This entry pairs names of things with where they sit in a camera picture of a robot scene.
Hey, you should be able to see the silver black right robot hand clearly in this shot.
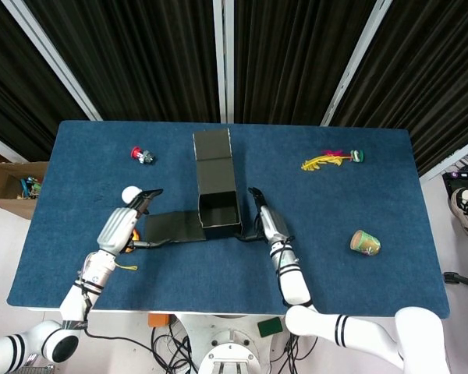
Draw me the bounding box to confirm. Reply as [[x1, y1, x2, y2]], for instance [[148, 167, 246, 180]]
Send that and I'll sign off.
[[236, 186, 293, 246]]

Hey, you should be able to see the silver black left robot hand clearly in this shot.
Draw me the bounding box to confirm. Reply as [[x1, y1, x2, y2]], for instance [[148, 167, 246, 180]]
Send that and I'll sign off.
[[96, 188, 172, 257]]

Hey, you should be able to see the black foldable cardboard box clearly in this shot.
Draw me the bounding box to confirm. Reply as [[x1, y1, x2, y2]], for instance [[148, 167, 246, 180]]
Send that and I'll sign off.
[[144, 127, 243, 243]]

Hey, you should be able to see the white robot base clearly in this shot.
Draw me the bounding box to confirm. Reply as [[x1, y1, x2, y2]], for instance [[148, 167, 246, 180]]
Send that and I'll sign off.
[[178, 313, 286, 374]]

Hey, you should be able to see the brown cardboard box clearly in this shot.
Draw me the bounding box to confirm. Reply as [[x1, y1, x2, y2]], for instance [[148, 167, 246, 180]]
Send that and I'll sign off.
[[0, 144, 49, 220]]

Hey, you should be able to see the yellow tape measure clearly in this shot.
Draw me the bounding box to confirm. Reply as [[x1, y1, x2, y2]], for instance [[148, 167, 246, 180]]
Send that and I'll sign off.
[[115, 228, 141, 271]]

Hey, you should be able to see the white plastic jar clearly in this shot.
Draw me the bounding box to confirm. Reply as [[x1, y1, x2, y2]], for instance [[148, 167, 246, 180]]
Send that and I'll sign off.
[[121, 185, 144, 206]]

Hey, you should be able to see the red and grey toy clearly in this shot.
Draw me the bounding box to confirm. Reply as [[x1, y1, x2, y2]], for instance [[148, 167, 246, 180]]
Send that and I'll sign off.
[[130, 146, 156, 165]]

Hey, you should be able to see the yellow pink feather shuttlecock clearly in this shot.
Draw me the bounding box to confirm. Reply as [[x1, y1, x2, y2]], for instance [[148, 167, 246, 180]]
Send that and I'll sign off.
[[300, 149, 366, 172]]

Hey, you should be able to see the blue felt table mat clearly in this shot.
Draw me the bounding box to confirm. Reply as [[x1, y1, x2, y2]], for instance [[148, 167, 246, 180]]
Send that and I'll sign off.
[[6, 119, 451, 319]]

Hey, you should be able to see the green printed paper cup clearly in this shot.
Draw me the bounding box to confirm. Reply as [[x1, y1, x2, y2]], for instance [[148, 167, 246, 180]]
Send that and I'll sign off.
[[349, 229, 381, 257]]

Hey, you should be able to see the colourful small tools pile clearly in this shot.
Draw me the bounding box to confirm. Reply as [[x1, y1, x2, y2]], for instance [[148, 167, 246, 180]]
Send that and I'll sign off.
[[19, 175, 44, 200]]

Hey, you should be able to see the green block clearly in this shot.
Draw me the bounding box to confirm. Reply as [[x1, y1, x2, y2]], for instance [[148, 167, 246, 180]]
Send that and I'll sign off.
[[257, 317, 284, 338]]

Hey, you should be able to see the black pleated curtain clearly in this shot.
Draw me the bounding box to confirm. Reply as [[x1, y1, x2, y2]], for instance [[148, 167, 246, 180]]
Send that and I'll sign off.
[[233, 0, 383, 126], [0, 0, 90, 163], [23, 0, 222, 124], [329, 0, 468, 177]]

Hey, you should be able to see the black stand leg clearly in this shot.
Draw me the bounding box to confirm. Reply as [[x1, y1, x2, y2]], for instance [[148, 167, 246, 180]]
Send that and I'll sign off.
[[443, 271, 468, 293]]

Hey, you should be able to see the black cable tangle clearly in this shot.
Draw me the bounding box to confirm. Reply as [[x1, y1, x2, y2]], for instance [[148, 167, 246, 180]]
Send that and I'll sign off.
[[271, 333, 321, 374], [151, 315, 199, 374]]

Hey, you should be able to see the white metal partition post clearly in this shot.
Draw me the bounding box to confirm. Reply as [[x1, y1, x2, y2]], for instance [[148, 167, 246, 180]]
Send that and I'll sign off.
[[419, 132, 468, 183], [0, 0, 103, 122], [0, 129, 29, 164], [212, 0, 236, 125], [321, 0, 394, 127]]

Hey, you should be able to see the black device with cables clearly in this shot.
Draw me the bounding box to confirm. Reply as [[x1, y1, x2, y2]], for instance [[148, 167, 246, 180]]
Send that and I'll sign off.
[[441, 161, 468, 196]]

